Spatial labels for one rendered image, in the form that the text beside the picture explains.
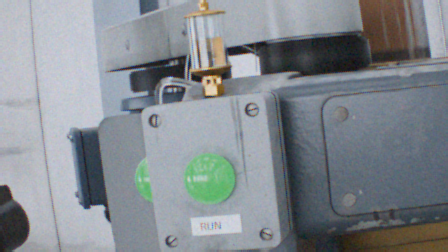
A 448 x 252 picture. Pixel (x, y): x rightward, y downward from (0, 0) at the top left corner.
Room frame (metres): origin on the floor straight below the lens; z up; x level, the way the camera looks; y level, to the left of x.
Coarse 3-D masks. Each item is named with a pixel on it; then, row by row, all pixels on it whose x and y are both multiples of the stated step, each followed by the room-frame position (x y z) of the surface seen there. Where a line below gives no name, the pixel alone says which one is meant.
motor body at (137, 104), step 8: (144, 96) 1.05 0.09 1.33; (152, 96) 1.05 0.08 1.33; (168, 96) 1.04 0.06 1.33; (176, 96) 1.04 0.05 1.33; (120, 104) 1.09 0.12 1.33; (128, 104) 1.07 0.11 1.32; (136, 104) 1.06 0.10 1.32; (144, 104) 1.05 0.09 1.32; (152, 104) 1.05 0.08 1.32; (136, 112) 1.08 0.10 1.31
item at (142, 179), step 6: (144, 162) 0.58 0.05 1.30; (138, 168) 0.58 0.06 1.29; (144, 168) 0.57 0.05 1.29; (138, 174) 0.57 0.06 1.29; (144, 174) 0.57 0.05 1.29; (138, 180) 0.57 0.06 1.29; (144, 180) 0.57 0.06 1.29; (138, 186) 0.58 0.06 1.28; (144, 186) 0.57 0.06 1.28; (150, 186) 0.57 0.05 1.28; (144, 192) 0.57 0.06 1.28; (150, 192) 0.57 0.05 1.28; (144, 198) 0.58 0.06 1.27; (150, 198) 0.57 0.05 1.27
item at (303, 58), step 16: (272, 48) 0.72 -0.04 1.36; (288, 48) 0.70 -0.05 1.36; (304, 48) 0.70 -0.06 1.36; (320, 48) 0.70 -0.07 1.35; (336, 48) 0.70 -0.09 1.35; (352, 48) 0.71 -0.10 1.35; (368, 48) 0.73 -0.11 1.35; (272, 64) 0.72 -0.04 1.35; (288, 64) 0.71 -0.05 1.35; (304, 64) 0.70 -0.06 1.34; (320, 64) 0.70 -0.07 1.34; (336, 64) 0.70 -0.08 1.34; (352, 64) 0.70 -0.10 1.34; (368, 64) 0.73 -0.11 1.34
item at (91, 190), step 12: (72, 132) 1.05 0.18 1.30; (84, 132) 1.04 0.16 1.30; (96, 132) 1.05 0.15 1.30; (72, 144) 1.08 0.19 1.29; (84, 144) 1.04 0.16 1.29; (96, 144) 1.04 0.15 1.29; (72, 156) 1.13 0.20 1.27; (84, 156) 1.04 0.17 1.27; (96, 156) 1.04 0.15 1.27; (84, 168) 1.04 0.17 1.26; (96, 168) 1.04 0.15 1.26; (84, 180) 1.04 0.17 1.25; (96, 180) 1.04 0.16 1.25; (84, 192) 1.04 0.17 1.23; (96, 192) 1.04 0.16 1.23; (84, 204) 1.04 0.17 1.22; (96, 204) 1.04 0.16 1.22; (108, 216) 1.08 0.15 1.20
